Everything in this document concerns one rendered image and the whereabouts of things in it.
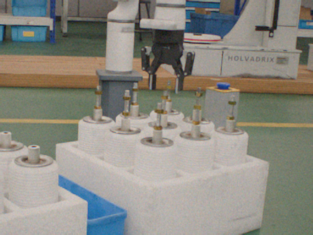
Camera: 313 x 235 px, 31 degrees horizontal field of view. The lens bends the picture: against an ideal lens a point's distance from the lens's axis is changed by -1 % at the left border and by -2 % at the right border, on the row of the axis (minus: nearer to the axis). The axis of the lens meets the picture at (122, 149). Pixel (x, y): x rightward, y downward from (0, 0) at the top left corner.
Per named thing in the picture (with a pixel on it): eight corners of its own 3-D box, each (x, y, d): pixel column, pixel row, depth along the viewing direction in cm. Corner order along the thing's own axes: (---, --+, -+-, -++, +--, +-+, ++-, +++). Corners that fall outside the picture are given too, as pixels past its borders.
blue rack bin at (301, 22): (276, 25, 666) (278, 7, 660) (305, 27, 672) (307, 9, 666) (294, 29, 618) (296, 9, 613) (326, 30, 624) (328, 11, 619)
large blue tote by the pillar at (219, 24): (186, 45, 623) (189, 11, 613) (220, 46, 632) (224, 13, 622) (202, 51, 576) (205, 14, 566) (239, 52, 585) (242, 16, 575)
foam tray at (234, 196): (54, 207, 153) (55, 143, 148) (164, 184, 176) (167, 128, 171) (145, 265, 123) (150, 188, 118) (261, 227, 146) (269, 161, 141)
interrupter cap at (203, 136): (217, 139, 133) (217, 136, 133) (196, 143, 128) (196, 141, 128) (194, 132, 139) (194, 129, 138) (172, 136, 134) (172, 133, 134)
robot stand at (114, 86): (92, 150, 208) (95, 68, 200) (131, 150, 210) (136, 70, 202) (96, 162, 194) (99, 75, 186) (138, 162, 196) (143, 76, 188)
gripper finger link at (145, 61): (149, 46, 141) (153, 69, 142) (143, 46, 142) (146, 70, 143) (144, 46, 139) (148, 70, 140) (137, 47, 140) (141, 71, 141)
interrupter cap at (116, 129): (116, 136, 131) (116, 133, 131) (104, 128, 138) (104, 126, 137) (145, 134, 134) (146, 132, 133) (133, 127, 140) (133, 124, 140)
